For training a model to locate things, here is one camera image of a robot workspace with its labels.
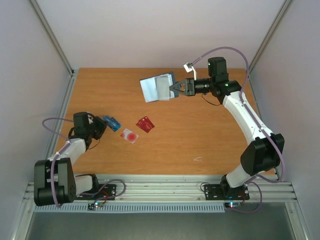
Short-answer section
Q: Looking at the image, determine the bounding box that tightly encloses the blue VIP card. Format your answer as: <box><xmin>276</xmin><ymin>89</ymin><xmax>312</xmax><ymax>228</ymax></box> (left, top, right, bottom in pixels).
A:
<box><xmin>102</xmin><ymin>115</ymin><xmax>121</xmax><ymax>129</ymax></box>

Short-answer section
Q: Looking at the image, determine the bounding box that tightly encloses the blue card holder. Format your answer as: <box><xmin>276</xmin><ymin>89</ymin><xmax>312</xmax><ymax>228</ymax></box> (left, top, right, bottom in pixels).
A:
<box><xmin>139</xmin><ymin>71</ymin><xmax>179</xmax><ymax>103</ymax></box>

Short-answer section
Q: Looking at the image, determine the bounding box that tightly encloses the white card red circle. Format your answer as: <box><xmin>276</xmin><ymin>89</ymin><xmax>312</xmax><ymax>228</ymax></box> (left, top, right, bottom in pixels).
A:
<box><xmin>120</xmin><ymin>128</ymin><xmax>139</xmax><ymax>144</ymax></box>

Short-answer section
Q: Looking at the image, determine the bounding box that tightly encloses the red VIP card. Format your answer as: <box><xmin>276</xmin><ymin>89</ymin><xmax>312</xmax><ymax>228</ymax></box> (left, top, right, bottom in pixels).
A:
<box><xmin>136</xmin><ymin>118</ymin><xmax>155</xmax><ymax>133</ymax></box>

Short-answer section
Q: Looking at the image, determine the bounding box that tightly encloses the small blue card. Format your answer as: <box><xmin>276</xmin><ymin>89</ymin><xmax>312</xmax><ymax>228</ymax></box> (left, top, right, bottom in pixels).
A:
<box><xmin>108</xmin><ymin>119</ymin><xmax>122</xmax><ymax>132</ymax></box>

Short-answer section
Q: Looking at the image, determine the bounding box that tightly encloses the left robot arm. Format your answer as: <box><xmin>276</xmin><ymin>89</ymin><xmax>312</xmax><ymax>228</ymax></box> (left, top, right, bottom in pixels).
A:
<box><xmin>33</xmin><ymin>112</ymin><xmax>107</xmax><ymax>208</ymax></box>

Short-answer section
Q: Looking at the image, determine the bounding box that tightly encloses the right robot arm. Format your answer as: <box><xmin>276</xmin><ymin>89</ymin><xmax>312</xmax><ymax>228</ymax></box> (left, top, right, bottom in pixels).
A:
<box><xmin>169</xmin><ymin>57</ymin><xmax>285</xmax><ymax>200</ymax></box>

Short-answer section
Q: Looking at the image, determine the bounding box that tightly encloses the left circuit board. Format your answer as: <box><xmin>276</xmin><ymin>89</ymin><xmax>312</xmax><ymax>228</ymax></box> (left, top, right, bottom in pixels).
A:
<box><xmin>87</xmin><ymin>202</ymin><xmax>104</xmax><ymax>211</ymax></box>

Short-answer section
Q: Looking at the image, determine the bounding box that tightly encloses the circuit board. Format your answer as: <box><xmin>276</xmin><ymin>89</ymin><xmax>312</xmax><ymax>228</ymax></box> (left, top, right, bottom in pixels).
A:
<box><xmin>87</xmin><ymin>202</ymin><xmax>104</xmax><ymax>211</ymax></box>
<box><xmin>224</xmin><ymin>201</ymin><xmax>243</xmax><ymax>209</ymax></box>

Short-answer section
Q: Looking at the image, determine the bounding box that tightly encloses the right circuit board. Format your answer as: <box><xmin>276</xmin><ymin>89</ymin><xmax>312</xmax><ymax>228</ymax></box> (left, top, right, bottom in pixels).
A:
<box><xmin>224</xmin><ymin>201</ymin><xmax>243</xmax><ymax>209</ymax></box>

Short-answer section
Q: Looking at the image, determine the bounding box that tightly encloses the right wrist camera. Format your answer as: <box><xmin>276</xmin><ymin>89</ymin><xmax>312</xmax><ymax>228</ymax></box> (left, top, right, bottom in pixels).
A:
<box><xmin>183</xmin><ymin>62</ymin><xmax>197</xmax><ymax>81</ymax></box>

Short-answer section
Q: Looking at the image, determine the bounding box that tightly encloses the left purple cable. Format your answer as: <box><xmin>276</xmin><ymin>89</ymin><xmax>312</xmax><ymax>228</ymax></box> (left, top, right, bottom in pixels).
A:
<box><xmin>41</xmin><ymin>117</ymin><xmax>126</xmax><ymax>208</ymax></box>

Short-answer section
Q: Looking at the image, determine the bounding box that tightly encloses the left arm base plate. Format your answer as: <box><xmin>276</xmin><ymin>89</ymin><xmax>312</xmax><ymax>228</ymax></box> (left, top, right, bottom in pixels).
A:
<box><xmin>94</xmin><ymin>184</ymin><xmax>117</xmax><ymax>201</ymax></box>

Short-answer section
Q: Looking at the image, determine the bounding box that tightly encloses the blue slotted cable duct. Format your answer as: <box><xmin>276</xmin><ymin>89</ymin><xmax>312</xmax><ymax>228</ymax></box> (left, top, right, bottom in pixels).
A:
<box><xmin>34</xmin><ymin>203</ymin><xmax>225</xmax><ymax>214</ymax></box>

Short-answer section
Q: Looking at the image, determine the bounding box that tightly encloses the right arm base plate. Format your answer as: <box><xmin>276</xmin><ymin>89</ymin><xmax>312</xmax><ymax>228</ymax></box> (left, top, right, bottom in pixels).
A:
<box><xmin>204</xmin><ymin>184</ymin><xmax>250</xmax><ymax>201</ymax></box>

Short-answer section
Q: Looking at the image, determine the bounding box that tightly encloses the right rear aluminium post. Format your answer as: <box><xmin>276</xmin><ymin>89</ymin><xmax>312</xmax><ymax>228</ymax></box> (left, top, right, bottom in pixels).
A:
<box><xmin>247</xmin><ymin>0</ymin><xmax>294</xmax><ymax>74</ymax></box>

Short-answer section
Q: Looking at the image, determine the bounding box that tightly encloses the aluminium post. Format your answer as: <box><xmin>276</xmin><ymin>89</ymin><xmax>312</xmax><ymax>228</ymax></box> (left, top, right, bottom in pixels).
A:
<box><xmin>247</xmin><ymin>0</ymin><xmax>294</xmax><ymax>74</ymax></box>
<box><xmin>28</xmin><ymin>0</ymin><xmax>75</xmax><ymax>77</ymax></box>

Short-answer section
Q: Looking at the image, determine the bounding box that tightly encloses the left rear aluminium post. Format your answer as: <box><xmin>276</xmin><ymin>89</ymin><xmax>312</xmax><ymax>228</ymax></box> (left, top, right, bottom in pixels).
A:
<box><xmin>28</xmin><ymin>0</ymin><xmax>75</xmax><ymax>77</ymax></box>

